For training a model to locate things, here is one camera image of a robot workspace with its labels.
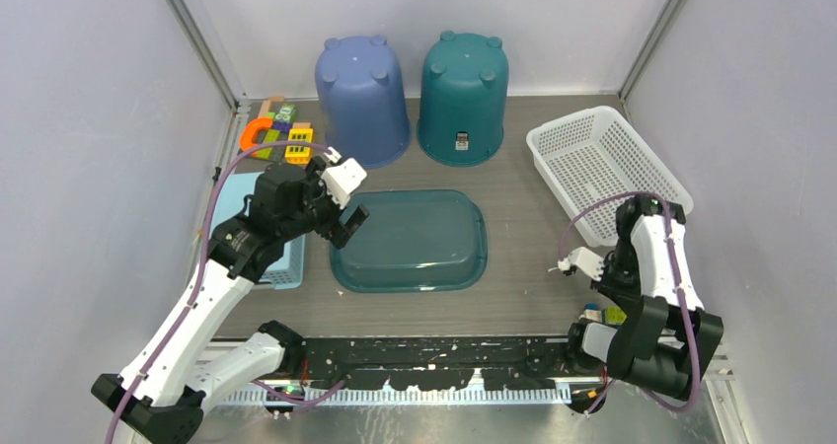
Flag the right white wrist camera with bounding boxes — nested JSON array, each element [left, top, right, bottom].
[[557, 247, 604, 281]]

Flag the teal plastic basket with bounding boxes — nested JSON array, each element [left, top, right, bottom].
[[330, 189, 489, 293]]

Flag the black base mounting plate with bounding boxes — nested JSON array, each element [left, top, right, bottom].
[[277, 335, 601, 392]]

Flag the purple toy block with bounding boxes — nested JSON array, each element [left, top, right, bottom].
[[272, 120, 293, 134]]

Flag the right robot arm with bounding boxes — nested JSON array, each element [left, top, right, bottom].
[[557, 191, 723, 412]]

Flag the orange toy arch block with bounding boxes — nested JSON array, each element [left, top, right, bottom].
[[239, 117, 273, 151]]

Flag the lime green toy brick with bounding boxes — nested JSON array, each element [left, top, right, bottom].
[[602, 306, 627, 326]]

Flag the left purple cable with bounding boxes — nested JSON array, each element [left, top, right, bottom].
[[104, 141, 338, 444]]

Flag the lime green long brick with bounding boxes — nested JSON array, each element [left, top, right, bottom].
[[253, 129, 281, 160]]

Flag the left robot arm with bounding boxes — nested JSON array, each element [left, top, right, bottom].
[[92, 151, 368, 443]]

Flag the light blue plastic basket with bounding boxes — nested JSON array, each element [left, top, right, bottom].
[[211, 173, 306, 290]]

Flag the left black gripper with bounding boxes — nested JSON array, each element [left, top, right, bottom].
[[279, 157, 368, 247]]

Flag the white plastic basket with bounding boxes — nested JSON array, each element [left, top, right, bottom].
[[525, 106, 694, 218]]

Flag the white cable duct strip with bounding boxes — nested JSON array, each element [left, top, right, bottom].
[[222, 386, 573, 408]]

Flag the yellow toy block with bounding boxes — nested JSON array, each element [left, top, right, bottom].
[[284, 125, 315, 166]]

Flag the small toy car blue wheels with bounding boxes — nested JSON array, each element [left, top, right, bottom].
[[579, 303, 604, 324]]

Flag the teal plastic bucket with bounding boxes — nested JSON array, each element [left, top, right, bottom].
[[417, 31, 509, 167]]

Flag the blue plastic bucket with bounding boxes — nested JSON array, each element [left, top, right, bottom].
[[314, 35, 412, 169]]

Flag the green numbered toy block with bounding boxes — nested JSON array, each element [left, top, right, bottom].
[[274, 104, 297, 123]]

